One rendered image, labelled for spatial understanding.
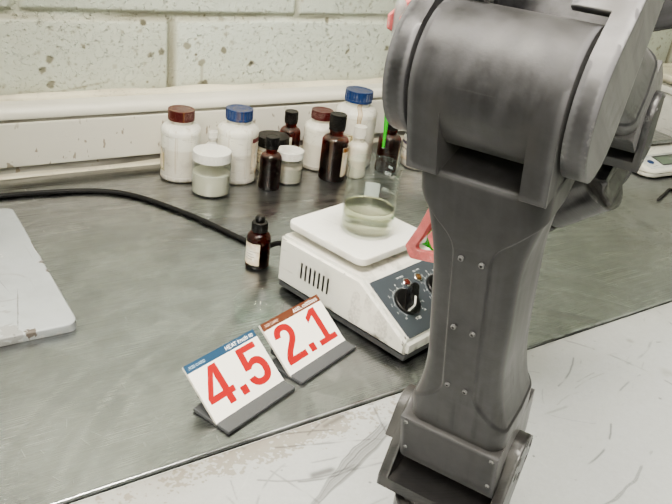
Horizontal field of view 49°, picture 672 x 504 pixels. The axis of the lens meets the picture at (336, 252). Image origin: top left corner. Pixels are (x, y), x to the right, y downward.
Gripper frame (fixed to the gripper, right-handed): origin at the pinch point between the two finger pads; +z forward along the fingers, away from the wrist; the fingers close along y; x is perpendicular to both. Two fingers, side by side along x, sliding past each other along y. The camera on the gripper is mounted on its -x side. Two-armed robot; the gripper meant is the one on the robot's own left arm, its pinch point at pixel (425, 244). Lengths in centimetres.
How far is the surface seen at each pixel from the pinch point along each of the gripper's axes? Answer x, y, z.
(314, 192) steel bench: -13.9, -22.8, 37.5
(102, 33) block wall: -46, -2, 45
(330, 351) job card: 6.7, 6.2, 12.2
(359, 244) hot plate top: -2.6, -1.7, 10.4
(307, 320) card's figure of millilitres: 2.8, 7.0, 12.9
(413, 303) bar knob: 5.3, -1.1, 5.5
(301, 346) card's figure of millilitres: 5.0, 9.4, 12.3
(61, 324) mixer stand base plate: -6.1, 25.9, 26.2
